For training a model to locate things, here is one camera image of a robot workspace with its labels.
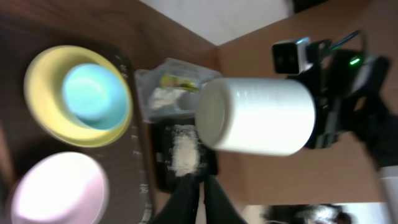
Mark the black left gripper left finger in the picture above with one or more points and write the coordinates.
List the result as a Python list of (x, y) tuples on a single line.
[(182, 205)]

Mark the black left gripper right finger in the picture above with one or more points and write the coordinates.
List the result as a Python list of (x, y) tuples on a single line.
[(219, 209)]

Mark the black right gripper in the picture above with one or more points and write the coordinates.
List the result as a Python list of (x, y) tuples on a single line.
[(345, 86)]

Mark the rice food scraps pile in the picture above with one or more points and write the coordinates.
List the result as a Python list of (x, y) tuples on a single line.
[(185, 150)]

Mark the white cup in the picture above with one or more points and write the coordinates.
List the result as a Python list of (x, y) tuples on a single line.
[(262, 116)]

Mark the white napkin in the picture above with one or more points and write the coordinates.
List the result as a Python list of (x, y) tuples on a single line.
[(162, 97)]

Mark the green orange snack wrapper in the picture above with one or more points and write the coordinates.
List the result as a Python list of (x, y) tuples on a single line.
[(172, 81)]

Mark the light blue bowl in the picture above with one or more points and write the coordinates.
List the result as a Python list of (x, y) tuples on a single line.
[(96, 96)]

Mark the black waste tray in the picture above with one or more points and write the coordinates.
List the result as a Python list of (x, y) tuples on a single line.
[(162, 135)]

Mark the clear plastic waste bin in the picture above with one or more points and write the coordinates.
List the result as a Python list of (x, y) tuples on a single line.
[(146, 81)]

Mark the dark brown serving tray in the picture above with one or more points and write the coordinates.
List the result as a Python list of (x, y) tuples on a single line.
[(27, 142)]

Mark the pink bowl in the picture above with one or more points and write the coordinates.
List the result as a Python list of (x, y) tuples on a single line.
[(67, 187)]

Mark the yellow plate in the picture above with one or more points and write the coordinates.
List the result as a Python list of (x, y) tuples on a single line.
[(43, 96)]

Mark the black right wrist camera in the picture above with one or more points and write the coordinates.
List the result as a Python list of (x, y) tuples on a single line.
[(290, 56)]

